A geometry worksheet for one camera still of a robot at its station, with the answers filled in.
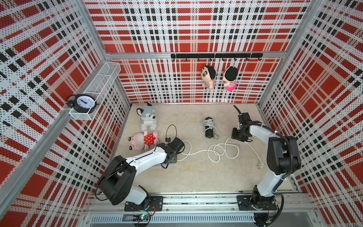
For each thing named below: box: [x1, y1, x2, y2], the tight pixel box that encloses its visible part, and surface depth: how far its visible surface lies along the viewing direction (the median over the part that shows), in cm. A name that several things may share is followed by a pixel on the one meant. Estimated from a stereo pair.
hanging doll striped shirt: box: [200, 65, 217, 91], surface depth 95 cm
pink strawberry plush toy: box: [128, 130, 159, 151], surface depth 95 cm
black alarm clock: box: [65, 93, 100, 114], surface depth 64 cm
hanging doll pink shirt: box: [222, 66, 238, 92], surface depth 98 cm
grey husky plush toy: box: [136, 102, 157, 133], surface depth 95 cm
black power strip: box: [205, 116, 214, 139], surface depth 100 cm
